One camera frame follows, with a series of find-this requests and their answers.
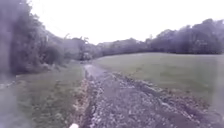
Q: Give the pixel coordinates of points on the open grass field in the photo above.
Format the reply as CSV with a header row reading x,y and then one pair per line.
x,y
166,70

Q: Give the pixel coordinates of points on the distant row of trees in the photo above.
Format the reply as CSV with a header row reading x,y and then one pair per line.
x,y
173,41

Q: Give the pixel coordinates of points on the robot's own part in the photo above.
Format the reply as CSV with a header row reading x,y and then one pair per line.
x,y
73,126

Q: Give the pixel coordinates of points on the grass verge beside wood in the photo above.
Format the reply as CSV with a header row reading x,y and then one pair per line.
x,y
46,96

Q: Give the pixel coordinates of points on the wood of dark trees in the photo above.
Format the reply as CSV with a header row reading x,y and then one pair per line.
x,y
26,43

